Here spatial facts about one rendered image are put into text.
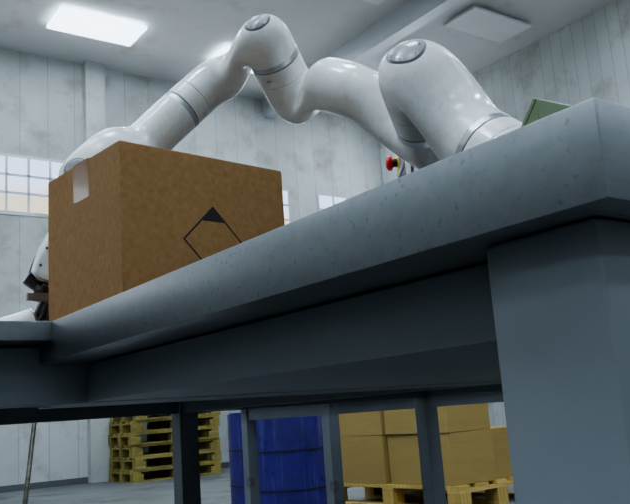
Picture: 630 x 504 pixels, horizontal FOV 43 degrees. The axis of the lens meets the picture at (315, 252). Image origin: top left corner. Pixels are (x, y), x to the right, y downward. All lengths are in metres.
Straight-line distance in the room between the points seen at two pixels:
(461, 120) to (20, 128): 11.31
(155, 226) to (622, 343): 0.91
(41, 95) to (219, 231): 11.44
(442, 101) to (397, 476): 5.02
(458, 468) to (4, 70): 9.10
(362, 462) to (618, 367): 6.00
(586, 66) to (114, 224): 11.80
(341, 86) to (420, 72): 0.22
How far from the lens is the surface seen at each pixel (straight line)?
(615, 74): 12.41
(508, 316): 0.36
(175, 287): 0.59
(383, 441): 6.14
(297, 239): 0.45
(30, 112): 12.47
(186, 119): 1.63
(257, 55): 1.56
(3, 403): 0.87
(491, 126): 1.17
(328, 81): 1.45
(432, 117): 1.23
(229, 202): 1.25
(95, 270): 1.20
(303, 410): 3.31
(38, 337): 0.84
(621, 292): 0.34
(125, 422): 11.18
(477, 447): 5.87
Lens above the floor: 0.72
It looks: 11 degrees up
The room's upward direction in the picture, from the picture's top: 4 degrees counter-clockwise
